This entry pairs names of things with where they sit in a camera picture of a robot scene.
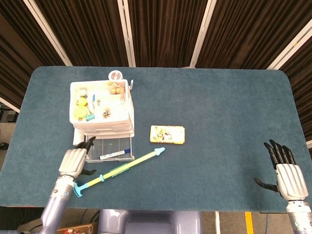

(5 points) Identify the brown cardboard box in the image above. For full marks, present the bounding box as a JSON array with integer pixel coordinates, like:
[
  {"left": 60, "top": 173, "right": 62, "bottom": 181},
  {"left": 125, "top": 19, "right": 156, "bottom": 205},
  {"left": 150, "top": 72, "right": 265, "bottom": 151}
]
[{"left": 56, "top": 222, "right": 99, "bottom": 234}]

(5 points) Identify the dark brown pleated curtain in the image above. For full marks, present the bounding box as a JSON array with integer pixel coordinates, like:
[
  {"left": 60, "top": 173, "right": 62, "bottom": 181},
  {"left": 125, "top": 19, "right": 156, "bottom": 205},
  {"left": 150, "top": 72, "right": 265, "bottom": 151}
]
[
  {"left": 196, "top": 0, "right": 312, "bottom": 70},
  {"left": 128, "top": 0, "right": 209, "bottom": 68},
  {"left": 31, "top": 0, "right": 130, "bottom": 67},
  {"left": 280, "top": 41, "right": 312, "bottom": 142},
  {"left": 0, "top": 0, "right": 67, "bottom": 108}
]

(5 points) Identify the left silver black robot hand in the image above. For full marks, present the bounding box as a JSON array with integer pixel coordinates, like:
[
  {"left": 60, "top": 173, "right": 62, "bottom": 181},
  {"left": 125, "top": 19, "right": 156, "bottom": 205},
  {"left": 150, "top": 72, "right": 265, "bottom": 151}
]
[{"left": 59, "top": 136, "right": 98, "bottom": 178}]

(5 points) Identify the clear drawer holding marker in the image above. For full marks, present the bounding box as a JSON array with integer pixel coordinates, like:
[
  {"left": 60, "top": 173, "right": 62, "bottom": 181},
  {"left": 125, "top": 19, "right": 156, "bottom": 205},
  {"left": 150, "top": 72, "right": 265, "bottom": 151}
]
[{"left": 83, "top": 133, "right": 136, "bottom": 163}]

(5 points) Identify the white plastic drawer organizer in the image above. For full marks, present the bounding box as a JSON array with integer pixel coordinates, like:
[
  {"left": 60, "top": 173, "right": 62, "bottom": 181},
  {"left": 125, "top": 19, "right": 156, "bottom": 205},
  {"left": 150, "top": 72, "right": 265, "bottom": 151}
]
[{"left": 70, "top": 79, "right": 135, "bottom": 137}]

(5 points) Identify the green blue water gun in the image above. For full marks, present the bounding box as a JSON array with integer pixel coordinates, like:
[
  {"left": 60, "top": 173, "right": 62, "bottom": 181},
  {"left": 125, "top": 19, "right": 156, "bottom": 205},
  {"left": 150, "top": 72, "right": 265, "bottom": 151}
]
[{"left": 74, "top": 147, "right": 166, "bottom": 198}]

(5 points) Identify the grey robot torso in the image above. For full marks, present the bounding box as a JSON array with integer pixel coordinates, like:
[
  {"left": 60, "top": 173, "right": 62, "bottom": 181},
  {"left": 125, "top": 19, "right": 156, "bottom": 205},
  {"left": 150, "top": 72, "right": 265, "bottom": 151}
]
[{"left": 97, "top": 209, "right": 203, "bottom": 234}]

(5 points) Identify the yellow rubber duck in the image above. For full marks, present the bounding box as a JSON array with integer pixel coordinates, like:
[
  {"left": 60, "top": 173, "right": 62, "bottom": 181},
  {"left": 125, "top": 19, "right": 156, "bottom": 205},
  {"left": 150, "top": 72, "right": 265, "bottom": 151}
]
[{"left": 74, "top": 97, "right": 90, "bottom": 120}]

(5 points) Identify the brown plush bear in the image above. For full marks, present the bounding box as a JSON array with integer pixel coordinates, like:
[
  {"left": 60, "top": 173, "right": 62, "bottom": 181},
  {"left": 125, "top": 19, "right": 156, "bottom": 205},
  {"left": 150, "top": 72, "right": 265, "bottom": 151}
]
[{"left": 108, "top": 81, "right": 126, "bottom": 96}]

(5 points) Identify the white blue marker pen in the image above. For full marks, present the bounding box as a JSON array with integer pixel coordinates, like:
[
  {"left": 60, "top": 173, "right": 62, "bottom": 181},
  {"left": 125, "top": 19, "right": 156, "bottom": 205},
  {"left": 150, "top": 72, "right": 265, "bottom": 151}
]
[{"left": 99, "top": 148, "right": 131, "bottom": 160}]

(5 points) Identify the clear drawer holding white tube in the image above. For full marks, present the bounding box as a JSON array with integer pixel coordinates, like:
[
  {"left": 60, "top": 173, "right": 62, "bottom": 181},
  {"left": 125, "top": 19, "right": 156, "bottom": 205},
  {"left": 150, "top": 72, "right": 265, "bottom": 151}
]
[{"left": 73, "top": 122, "right": 134, "bottom": 129}]

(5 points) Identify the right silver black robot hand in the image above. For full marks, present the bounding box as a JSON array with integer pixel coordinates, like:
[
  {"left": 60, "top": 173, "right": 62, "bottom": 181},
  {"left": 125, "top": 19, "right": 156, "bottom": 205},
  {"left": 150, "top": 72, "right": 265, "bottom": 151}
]
[{"left": 253, "top": 139, "right": 309, "bottom": 202}]

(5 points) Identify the clear drawer holding bottles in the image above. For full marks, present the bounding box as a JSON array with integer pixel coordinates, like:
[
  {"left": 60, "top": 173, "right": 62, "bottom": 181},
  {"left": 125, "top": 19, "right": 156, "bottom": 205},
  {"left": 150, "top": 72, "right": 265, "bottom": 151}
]
[{"left": 74, "top": 127, "right": 135, "bottom": 135}]

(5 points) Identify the blue table cloth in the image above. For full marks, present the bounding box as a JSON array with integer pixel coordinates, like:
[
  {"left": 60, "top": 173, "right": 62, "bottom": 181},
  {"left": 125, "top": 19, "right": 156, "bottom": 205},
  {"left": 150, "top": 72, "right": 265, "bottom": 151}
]
[{"left": 0, "top": 66, "right": 312, "bottom": 212}]

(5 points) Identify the white partition post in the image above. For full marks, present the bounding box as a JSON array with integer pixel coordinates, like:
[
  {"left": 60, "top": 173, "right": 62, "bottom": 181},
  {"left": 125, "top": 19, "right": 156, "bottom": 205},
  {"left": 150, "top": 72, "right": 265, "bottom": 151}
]
[
  {"left": 117, "top": 0, "right": 137, "bottom": 68},
  {"left": 189, "top": 0, "right": 217, "bottom": 69},
  {"left": 266, "top": 24, "right": 312, "bottom": 71},
  {"left": 0, "top": 97, "right": 21, "bottom": 114},
  {"left": 23, "top": 0, "right": 73, "bottom": 67}
]

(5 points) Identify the yellow food box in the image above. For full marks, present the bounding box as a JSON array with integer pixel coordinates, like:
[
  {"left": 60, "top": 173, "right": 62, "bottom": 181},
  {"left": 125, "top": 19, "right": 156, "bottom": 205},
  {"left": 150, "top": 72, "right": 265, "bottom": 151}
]
[{"left": 149, "top": 125, "right": 186, "bottom": 145}]

